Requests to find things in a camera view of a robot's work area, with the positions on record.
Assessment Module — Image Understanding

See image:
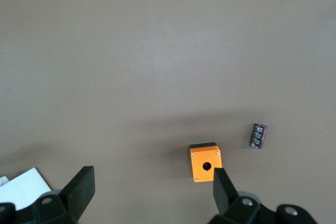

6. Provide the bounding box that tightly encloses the orange box with hole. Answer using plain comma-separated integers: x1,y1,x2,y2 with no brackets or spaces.
189,142,223,184

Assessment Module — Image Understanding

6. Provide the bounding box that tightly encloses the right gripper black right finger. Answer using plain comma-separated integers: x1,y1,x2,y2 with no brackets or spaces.
208,168,318,224

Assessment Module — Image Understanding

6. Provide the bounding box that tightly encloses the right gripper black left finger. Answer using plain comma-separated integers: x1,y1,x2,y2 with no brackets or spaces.
0,166,96,224

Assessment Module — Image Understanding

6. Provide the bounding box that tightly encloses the white drawer cabinet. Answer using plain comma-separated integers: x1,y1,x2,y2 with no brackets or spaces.
0,167,53,211

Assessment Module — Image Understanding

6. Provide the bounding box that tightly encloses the dark cylindrical capacitor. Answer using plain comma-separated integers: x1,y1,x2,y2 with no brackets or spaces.
249,123,268,150

